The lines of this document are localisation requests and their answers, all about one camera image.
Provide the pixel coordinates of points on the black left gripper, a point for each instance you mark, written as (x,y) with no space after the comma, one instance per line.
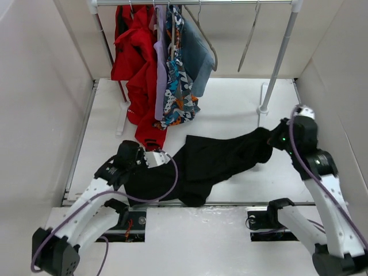
(141,153)

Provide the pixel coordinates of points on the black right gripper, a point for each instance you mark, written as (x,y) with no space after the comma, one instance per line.
(283,125)

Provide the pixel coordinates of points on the black trousers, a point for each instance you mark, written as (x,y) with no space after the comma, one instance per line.
(200,164)

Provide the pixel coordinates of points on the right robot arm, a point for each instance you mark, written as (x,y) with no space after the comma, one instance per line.
(336,247)

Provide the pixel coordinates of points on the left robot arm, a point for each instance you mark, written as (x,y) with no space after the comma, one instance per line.
(57,250)

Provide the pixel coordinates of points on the grey empty hanger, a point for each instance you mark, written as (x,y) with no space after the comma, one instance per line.
(250,35)

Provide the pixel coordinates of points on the grey hanger with denim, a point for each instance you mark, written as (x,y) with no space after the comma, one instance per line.
(196,20)

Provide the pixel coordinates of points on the white rack left foot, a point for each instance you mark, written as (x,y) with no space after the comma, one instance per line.
(121,122)

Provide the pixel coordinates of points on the colourful patterned shorts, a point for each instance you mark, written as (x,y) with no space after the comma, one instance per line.
(179,104)

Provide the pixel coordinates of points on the red jacket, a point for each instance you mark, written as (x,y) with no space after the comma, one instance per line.
(136,63)

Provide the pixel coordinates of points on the lilac garment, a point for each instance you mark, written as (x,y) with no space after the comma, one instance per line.
(161,50)

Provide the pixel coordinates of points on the blue denim shorts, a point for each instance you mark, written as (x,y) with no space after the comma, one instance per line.
(197,60)

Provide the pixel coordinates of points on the metal clothes rack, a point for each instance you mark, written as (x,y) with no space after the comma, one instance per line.
(266,89)

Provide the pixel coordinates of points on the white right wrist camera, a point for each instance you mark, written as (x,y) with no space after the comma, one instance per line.
(306,111)

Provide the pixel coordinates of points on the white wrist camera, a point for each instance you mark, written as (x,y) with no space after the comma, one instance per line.
(156,158)
(306,111)

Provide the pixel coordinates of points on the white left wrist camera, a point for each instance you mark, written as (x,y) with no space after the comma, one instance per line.
(156,158)

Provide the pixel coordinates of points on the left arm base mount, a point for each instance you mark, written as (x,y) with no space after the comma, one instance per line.
(129,229)

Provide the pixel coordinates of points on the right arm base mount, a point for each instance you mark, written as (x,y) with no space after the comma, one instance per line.
(262,229)

